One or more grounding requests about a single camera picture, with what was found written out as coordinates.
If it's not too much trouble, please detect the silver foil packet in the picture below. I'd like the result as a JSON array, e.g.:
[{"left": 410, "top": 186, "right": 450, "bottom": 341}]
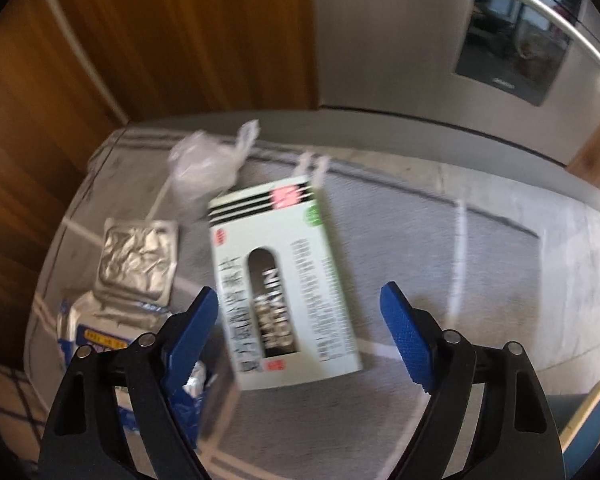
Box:
[{"left": 96, "top": 217, "right": 180, "bottom": 307}]

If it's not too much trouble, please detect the stainless steel oven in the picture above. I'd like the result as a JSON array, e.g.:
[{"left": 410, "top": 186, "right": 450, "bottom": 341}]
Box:
[{"left": 311, "top": 0, "right": 600, "bottom": 167}]

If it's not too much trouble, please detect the short steel oven handle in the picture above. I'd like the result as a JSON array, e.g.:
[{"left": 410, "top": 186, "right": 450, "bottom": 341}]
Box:
[{"left": 432, "top": 0, "right": 600, "bottom": 83}]

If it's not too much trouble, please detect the grey floor mat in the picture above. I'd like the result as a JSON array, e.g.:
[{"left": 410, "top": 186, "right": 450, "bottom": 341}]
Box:
[{"left": 22, "top": 127, "right": 600, "bottom": 480}]

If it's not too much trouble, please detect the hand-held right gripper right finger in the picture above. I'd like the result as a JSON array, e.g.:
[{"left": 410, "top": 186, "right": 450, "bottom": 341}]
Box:
[{"left": 379, "top": 281, "right": 566, "bottom": 480}]

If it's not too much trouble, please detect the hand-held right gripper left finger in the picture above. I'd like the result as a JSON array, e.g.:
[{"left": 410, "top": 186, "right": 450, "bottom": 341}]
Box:
[{"left": 39, "top": 286, "right": 220, "bottom": 480}]

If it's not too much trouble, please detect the person's left forearm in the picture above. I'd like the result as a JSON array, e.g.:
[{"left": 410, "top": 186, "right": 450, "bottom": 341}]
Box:
[{"left": 0, "top": 362, "right": 51, "bottom": 471}]

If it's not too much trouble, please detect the clear plastic bag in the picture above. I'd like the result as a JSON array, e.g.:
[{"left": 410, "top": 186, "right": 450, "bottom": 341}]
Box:
[{"left": 167, "top": 119, "right": 262, "bottom": 211}]

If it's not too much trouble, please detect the white printed carton box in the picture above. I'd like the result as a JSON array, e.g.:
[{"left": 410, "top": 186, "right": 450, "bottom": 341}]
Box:
[{"left": 207, "top": 177, "right": 365, "bottom": 392}]

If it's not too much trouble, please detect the blue and white packet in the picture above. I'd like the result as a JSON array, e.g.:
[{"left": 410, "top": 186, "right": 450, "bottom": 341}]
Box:
[{"left": 55, "top": 292, "right": 215, "bottom": 451}]

